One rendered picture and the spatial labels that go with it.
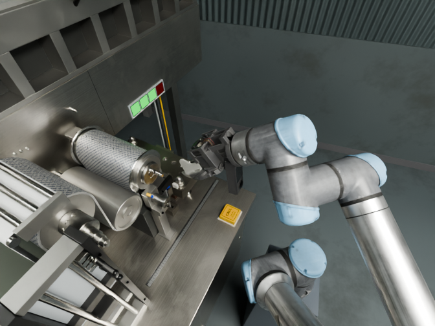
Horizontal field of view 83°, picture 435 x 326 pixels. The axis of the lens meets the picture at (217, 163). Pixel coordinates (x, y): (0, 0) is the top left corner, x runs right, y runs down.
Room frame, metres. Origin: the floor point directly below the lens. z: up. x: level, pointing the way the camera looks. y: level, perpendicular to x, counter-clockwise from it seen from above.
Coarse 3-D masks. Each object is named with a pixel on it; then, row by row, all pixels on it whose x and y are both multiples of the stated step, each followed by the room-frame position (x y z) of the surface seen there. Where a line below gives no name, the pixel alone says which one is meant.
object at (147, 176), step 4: (148, 164) 0.49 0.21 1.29; (152, 164) 0.49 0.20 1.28; (156, 164) 0.51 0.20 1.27; (144, 168) 0.47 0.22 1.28; (148, 168) 0.48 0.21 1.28; (152, 168) 0.49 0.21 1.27; (156, 168) 0.50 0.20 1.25; (144, 172) 0.46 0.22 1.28; (148, 172) 0.47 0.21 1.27; (152, 172) 0.48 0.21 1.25; (144, 176) 0.46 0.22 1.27; (148, 176) 0.47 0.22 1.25; (152, 176) 0.48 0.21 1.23; (156, 176) 0.49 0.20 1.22; (144, 180) 0.45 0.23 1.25; (148, 180) 0.46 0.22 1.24; (152, 180) 0.47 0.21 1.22
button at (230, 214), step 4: (228, 204) 0.56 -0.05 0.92; (224, 208) 0.54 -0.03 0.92; (228, 208) 0.54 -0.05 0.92; (232, 208) 0.54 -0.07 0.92; (236, 208) 0.54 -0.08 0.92; (224, 212) 0.52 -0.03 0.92; (228, 212) 0.52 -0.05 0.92; (232, 212) 0.52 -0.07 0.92; (236, 212) 0.52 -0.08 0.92; (220, 216) 0.50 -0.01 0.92; (224, 216) 0.50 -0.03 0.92; (228, 216) 0.50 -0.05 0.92; (232, 216) 0.50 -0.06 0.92; (236, 216) 0.50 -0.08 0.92; (224, 220) 0.50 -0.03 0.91; (228, 220) 0.49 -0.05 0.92; (232, 220) 0.49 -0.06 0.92
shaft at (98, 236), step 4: (88, 228) 0.25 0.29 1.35; (92, 228) 0.25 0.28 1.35; (96, 228) 0.25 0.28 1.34; (84, 232) 0.24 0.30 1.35; (88, 232) 0.24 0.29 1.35; (92, 232) 0.24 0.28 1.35; (96, 232) 0.24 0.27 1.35; (100, 232) 0.24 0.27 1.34; (92, 236) 0.23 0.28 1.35; (96, 236) 0.23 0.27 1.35; (100, 236) 0.23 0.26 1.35; (104, 236) 0.23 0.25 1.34; (96, 240) 0.22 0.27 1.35; (100, 240) 0.22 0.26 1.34; (104, 240) 0.22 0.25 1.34; (108, 240) 0.22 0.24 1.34; (100, 244) 0.21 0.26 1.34; (104, 244) 0.21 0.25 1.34; (108, 244) 0.21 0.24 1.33
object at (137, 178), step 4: (76, 144) 0.57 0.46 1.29; (148, 156) 0.51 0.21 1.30; (152, 156) 0.51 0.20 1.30; (156, 156) 0.53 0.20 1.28; (144, 160) 0.49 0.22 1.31; (148, 160) 0.50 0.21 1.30; (152, 160) 0.51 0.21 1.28; (156, 160) 0.52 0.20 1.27; (140, 164) 0.47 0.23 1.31; (144, 164) 0.48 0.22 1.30; (160, 164) 0.53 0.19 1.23; (140, 168) 0.46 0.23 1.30; (136, 172) 0.45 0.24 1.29; (140, 172) 0.46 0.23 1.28; (136, 176) 0.45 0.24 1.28; (140, 176) 0.45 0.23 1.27; (136, 180) 0.44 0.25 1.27; (140, 180) 0.45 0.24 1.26; (136, 184) 0.44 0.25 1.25; (140, 184) 0.44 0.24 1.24; (144, 184) 0.46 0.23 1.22; (148, 184) 0.47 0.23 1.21; (140, 188) 0.44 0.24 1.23; (144, 188) 0.45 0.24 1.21
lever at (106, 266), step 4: (96, 260) 0.17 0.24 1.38; (100, 260) 0.17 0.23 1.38; (96, 264) 0.16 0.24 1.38; (100, 264) 0.16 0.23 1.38; (104, 264) 0.16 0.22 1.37; (104, 268) 0.15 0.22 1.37; (108, 268) 0.15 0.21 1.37; (112, 268) 0.15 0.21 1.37; (112, 272) 0.15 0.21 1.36; (116, 272) 0.15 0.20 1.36; (116, 276) 0.14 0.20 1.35
